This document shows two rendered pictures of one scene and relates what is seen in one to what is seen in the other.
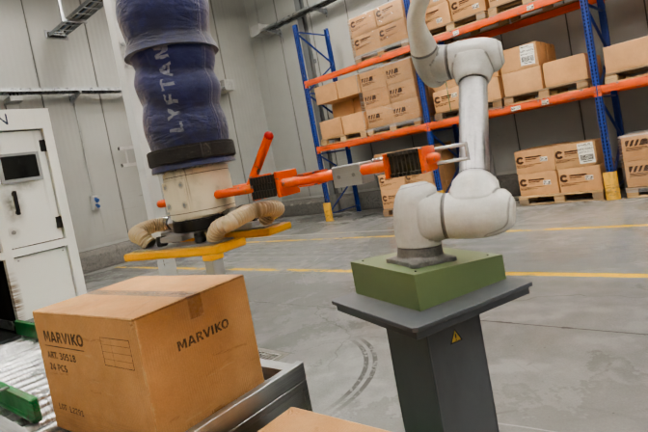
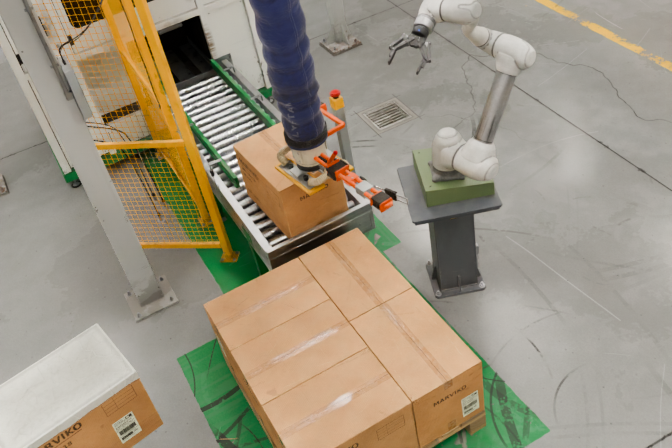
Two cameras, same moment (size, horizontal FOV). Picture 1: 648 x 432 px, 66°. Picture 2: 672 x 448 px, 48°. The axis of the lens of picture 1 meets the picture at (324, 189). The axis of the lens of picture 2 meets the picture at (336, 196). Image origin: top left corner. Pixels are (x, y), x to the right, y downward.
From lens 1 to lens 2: 3.02 m
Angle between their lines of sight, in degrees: 45
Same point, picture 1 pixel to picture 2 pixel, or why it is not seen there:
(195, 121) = (304, 132)
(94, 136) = not seen: outside the picture
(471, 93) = (497, 86)
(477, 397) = (464, 243)
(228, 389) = (326, 213)
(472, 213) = (466, 169)
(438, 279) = (442, 193)
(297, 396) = (365, 217)
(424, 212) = (444, 156)
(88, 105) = not seen: outside the picture
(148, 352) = (285, 203)
